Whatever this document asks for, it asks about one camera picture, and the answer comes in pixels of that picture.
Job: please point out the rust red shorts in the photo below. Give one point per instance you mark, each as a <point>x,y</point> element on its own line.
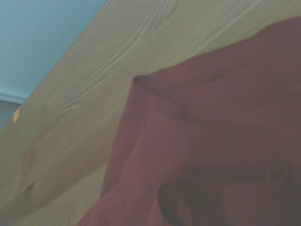
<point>211,141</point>

